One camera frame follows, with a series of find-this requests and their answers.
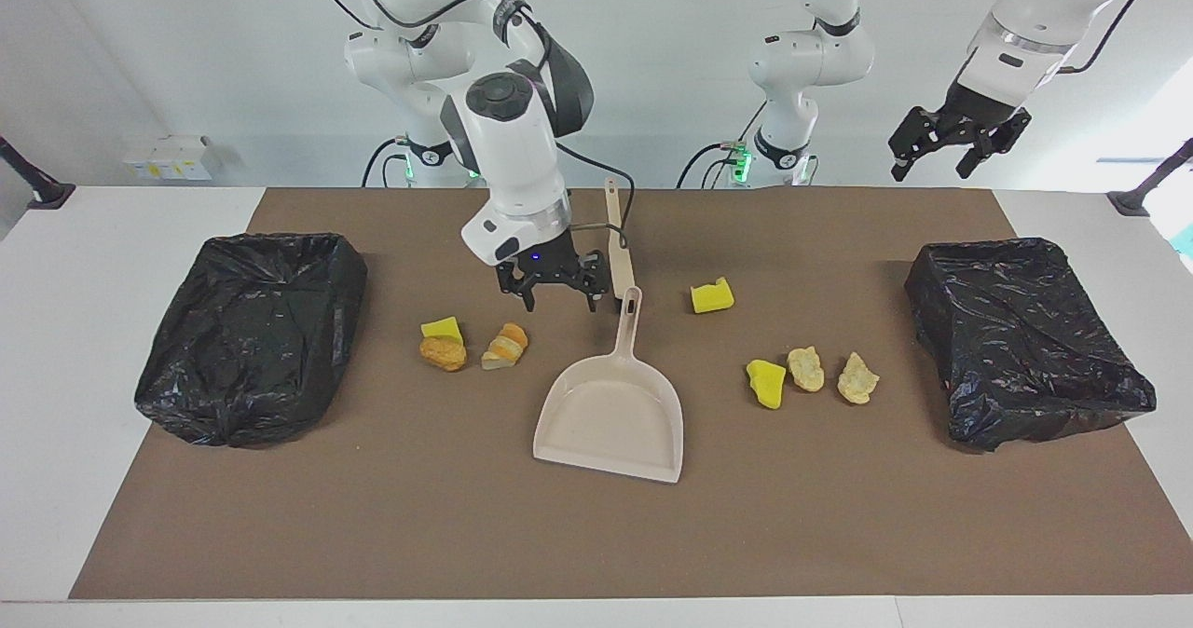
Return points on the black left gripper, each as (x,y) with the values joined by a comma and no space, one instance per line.
(977,116)

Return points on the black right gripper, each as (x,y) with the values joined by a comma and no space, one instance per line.
(541,260)

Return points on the beige hand brush black bristles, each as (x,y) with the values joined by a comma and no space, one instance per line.
(623,274)

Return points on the beige plastic dustpan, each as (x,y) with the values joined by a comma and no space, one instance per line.
(610,414)

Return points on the notched yellow sponge piece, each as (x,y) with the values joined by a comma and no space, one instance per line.
(711,296)

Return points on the yellow sponge chunk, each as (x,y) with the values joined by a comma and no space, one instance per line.
(767,384)

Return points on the beige trash piece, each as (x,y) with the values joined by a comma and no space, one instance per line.
(857,378)
(806,369)

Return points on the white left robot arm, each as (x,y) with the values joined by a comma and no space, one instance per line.
(811,60)

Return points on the black bag lined bin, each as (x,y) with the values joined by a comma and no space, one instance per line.
(1025,348)
(252,348)

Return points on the striped toy croissant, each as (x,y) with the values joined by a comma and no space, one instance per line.
(505,347)

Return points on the yellow sponge wedge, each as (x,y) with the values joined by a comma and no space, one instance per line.
(443,327)

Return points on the brown toy bread roll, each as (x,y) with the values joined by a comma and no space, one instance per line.
(444,353)

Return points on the black stand leg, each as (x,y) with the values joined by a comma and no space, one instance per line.
(1142,195)
(42,190)

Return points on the brown table mat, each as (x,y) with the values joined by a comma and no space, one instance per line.
(596,535)

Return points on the white wall socket box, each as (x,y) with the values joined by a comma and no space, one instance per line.
(172,157)

